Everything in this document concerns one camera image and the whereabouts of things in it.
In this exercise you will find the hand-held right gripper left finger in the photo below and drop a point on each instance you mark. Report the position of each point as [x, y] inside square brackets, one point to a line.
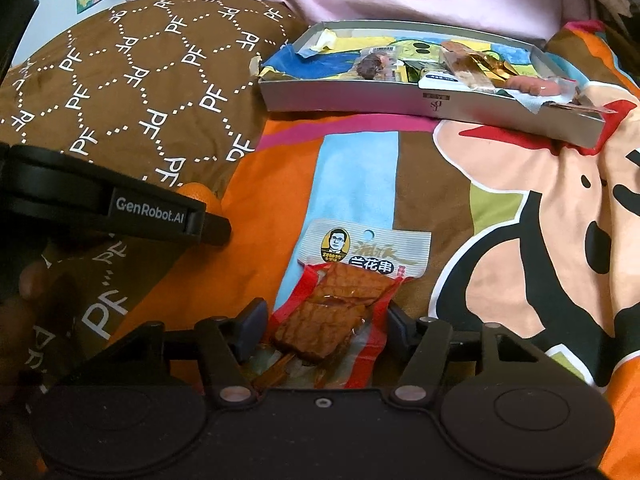
[252, 324]

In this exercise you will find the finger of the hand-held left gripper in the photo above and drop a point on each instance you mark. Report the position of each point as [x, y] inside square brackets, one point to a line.
[212, 227]

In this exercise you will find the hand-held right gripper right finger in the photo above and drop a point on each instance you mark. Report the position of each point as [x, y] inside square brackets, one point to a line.
[401, 329]

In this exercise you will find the small orange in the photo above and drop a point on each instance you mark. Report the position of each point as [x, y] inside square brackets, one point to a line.
[197, 193]

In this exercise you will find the white tofu snack packet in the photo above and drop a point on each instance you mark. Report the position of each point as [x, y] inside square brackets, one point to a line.
[345, 252]

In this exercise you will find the grey cardboard box tray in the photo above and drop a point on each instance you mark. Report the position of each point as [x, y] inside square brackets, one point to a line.
[350, 100]

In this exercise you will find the red packet with dark snack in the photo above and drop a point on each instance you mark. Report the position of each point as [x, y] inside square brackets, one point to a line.
[372, 62]

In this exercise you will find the blue and white packet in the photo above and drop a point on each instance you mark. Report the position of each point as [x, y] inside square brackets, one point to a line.
[440, 80]

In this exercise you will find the clear nougat bar packet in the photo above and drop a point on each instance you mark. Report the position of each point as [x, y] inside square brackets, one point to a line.
[462, 66]

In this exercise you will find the pink sausage packet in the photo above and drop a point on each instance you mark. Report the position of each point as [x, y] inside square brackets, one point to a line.
[532, 87]

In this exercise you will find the yellow snack packet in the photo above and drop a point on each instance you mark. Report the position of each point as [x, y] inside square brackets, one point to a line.
[502, 67]

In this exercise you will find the person's left hand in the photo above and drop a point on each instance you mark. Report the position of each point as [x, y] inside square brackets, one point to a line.
[36, 280]

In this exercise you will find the brown patterned pillow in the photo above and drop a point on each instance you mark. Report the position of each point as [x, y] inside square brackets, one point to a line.
[125, 85]

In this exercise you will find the crayon drawing paper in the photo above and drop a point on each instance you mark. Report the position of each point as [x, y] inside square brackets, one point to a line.
[320, 62]

